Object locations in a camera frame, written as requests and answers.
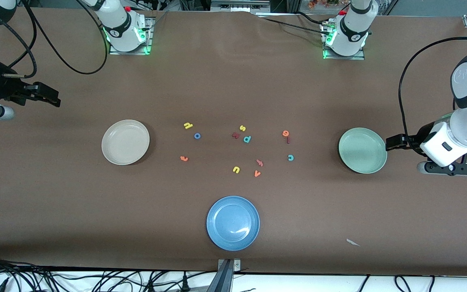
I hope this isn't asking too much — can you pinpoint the silver metal frame bar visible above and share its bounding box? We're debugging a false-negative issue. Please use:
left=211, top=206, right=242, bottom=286
left=210, top=0, right=270, bottom=13

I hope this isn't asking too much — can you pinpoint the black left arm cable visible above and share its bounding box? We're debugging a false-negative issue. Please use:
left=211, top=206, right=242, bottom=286
left=398, top=37, right=467, bottom=148

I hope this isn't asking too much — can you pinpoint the green round plate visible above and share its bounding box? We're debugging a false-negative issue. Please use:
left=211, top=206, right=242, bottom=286
left=338, top=127, right=388, bottom=174

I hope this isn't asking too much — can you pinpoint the blue round plate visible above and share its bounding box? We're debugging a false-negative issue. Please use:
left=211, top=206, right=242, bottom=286
left=206, top=196, right=261, bottom=251

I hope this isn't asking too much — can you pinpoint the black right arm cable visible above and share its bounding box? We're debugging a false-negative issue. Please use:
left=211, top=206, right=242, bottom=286
left=0, top=0, right=108, bottom=78

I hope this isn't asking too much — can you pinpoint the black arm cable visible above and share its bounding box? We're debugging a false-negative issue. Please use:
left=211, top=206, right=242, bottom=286
left=398, top=37, right=467, bottom=148
left=0, top=0, right=108, bottom=78

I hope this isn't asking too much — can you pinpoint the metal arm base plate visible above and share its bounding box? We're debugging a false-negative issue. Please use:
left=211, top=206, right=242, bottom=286
left=109, top=17, right=154, bottom=55
left=322, top=20, right=366, bottom=60

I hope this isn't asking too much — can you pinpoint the black base cable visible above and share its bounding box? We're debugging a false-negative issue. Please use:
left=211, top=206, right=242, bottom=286
left=258, top=11, right=333, bottom=36

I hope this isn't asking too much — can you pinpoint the beige round plate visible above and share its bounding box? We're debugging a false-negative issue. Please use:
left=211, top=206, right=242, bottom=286
left=101, top=119, right=150, bottom=166

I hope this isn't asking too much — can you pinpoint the orange flower bunch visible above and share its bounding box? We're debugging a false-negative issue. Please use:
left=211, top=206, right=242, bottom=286
left=308, top=0, right=339, bottom=9

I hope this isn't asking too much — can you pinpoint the brown table cover sheet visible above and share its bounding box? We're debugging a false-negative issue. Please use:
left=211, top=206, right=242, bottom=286
left=0, top=7, right=467, bottom=276

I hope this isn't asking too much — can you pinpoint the grey metal bracket post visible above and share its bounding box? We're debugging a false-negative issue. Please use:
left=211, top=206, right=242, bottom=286
left=207, top=258, right=242, bottom=292

